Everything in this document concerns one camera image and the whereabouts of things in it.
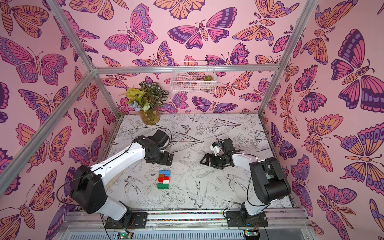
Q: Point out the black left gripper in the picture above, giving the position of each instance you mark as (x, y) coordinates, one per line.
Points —
(165, 161)

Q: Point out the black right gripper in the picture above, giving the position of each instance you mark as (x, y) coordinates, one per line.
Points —
(214, 159)

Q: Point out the blue lego brick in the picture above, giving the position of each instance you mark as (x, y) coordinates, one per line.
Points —
(166, 173)

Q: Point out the red lego brick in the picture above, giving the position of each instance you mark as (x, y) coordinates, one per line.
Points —
(162, 179)

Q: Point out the green lego plate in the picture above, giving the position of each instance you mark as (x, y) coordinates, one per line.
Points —
(163, 186)

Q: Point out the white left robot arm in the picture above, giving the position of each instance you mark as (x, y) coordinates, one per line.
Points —
(88, 188)

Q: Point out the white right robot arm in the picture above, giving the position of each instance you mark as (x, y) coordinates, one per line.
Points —
(267, 182)

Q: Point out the potted plant in glass vase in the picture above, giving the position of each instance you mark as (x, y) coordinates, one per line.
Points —
(146, 100)

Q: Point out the white wire basket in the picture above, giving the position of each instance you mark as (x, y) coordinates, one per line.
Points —
(194, 82)

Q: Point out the aluminium frame left diagonal beam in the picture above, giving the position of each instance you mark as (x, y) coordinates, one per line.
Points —
(26, 152)

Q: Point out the aluminium frame top crossbar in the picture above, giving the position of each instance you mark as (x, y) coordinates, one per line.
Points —
(202, 68)

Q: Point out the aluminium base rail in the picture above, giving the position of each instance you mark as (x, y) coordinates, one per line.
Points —
(209, 224)

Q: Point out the aluminium frame post back left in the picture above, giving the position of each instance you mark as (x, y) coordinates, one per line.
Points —
(69, 26)

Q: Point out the aluminium frame post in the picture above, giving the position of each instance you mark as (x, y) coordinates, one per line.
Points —
(301, 24)
(69, 26)

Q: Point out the aluminium frame post back right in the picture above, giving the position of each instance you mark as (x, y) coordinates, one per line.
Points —
(301, 24)

